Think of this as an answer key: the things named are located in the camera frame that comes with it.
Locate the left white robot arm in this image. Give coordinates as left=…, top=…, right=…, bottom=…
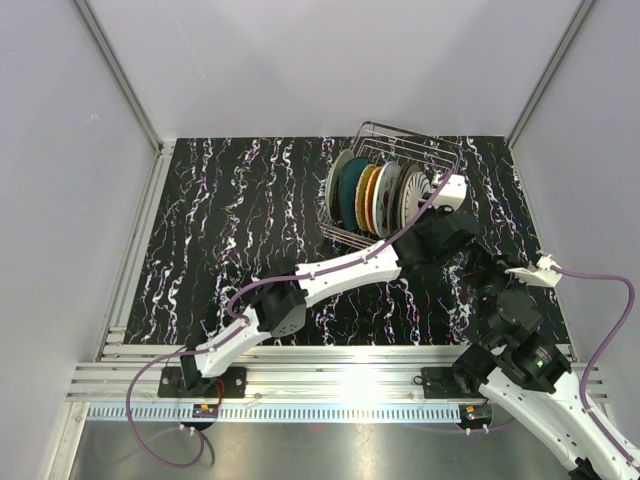
left=180, top=211, right=479, bottom=397

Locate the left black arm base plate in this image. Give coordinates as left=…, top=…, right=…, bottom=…
left=157, top=367, right=247, bottom=399

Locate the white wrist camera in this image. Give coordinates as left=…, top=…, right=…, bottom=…
left=431, top=174, right=467, bottom=211
left=505, top=254, right=562, bottom=288

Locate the dark blue glazed plate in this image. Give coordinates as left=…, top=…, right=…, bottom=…
left=388, top=163, right=408, bottom=233

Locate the aluminium frame post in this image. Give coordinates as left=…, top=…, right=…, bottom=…
left=72, top=0, right=176, bottom=174
left=506, top=0, right=599, bottom=149

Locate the orange woven basket plate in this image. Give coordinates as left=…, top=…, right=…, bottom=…
left=365, top=167, right=381, bottom=233

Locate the small circuit board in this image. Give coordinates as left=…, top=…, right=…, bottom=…
left=192, top=404, right=219, bottom=419
left=460, top=403, right=493, bottom=425

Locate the metal wire dish rack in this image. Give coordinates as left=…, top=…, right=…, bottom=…
left=319, top=121, right=462, bottom=250

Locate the right aluminium frame post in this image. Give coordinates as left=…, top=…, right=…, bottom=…
left=506, top=0, right=599, bottom=149

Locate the yellow woven pattern plate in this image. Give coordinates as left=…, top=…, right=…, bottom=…
left=354, top=164, right=375, bottom=232

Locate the teal square plate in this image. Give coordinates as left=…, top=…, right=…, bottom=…
left=338, top=157, right=370, bottom=232

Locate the left aluminium frame post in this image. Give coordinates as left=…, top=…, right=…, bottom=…
left=72, top=0, right=176, bottom=174

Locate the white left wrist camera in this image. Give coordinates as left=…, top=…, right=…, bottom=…
left=431, top=174, right=467, bottom=211

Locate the aluminium mounting rail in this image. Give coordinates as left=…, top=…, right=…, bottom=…
left=67, top=344, right=609, bottom=401

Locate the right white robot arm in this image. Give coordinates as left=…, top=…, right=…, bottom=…
left=452, top=251, right=639, bottom=479

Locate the white slotted cable duct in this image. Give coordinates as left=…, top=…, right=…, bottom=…
left=88, top=402, right=461, bottom=424

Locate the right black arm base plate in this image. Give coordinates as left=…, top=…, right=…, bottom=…
left=420, top=367, right=464, bottom=400

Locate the grey reindeer pattern plate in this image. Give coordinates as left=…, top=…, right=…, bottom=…
left=397, top=163, right=422, bottom=227

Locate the white blue striped plate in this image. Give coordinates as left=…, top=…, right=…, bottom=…
left=399, top=171, right=431, bottom=227

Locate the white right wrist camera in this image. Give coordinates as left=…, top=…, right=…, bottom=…
left=505, top=254, right=562, bottom=288

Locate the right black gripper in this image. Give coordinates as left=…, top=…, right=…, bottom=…
left=462, top=241, right=530, bottom=343

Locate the right small circuit board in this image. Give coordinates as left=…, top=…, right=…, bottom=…
left=460, top=403, right=493, bottom=425

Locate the left small circuit board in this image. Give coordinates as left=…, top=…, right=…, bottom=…
left=192, top=404, right=219, bottom=419

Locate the white watermelon pattern plate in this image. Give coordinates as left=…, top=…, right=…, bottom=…
left=372, top=161, right=400, bottom=238

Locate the mint green flower plate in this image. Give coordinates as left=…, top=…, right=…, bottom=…
left=325, top=149, right=355, bottom=222

